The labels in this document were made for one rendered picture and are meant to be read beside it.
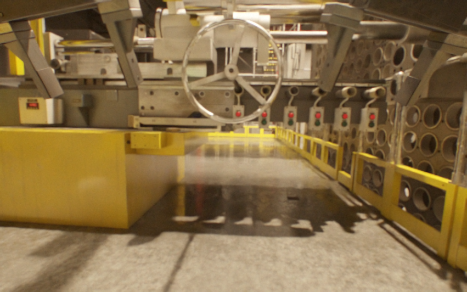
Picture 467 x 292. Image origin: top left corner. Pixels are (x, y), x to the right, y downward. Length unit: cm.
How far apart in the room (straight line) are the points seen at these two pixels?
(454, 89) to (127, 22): 250
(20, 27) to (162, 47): 141
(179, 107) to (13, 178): 112
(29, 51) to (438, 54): 55
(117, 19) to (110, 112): 168
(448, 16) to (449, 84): 220
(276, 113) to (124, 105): 113
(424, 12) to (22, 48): 51
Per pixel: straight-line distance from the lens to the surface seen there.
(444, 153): 291
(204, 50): 172
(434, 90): 253
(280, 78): 91
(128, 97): 194
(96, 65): 216
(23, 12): 40
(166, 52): 178
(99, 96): 205
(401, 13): 37
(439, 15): 40
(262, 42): 183
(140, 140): 145
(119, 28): 35
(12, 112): 253
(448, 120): 291
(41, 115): 213
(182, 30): 188
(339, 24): 34
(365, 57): 446
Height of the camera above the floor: 69
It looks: 7 degrees down
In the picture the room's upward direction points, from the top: 1 degrees clockwise
